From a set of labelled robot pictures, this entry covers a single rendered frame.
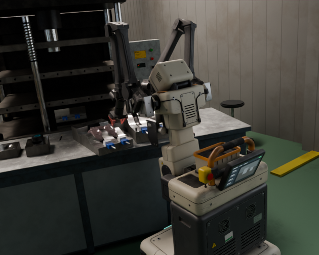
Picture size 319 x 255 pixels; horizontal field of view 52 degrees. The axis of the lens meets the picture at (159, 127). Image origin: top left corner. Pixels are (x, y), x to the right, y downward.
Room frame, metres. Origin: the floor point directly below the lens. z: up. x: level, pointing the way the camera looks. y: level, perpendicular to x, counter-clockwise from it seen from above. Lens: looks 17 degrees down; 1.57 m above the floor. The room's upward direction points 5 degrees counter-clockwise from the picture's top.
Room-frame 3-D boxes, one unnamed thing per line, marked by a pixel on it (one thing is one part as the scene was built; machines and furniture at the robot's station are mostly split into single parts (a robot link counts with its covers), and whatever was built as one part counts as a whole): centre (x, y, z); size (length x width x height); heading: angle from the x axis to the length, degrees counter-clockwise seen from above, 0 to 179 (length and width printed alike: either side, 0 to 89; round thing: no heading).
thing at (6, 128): (3.14, 0.92, 0.75); 1.30 x 0.84 x 0.06; 105
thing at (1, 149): (2.20, 1.09, 0.83); 0.17 x 0.13 x 0.06; 15
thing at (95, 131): (2.28, 0.43, 0.90); 0.26 x 0.18 x 0.08; 32
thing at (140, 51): (3.18, 0.09, 0.73); 0.30 x 0.22 x 1.47; 105
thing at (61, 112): (3.08, 0.85, 0.87); 0.50 x 0.27 x 0.17; 15
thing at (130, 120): (2.45, 0.11, 0.87); 0.50 x 0.26 x 0.14; 15
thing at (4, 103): (3.19, 0.93, 1.01); 1.10 x 0.74 x 0.05; 105
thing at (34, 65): (2.77, 0.99, 1.10); 0.05 x 0.05 x 1.30
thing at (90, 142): (2.28, 0.44, 0.85); 0.50 x 0.26 x 0.11; 32
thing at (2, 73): (3.19, 0.93, 1.26); 1.10 x 0.74 x 0.05; 105
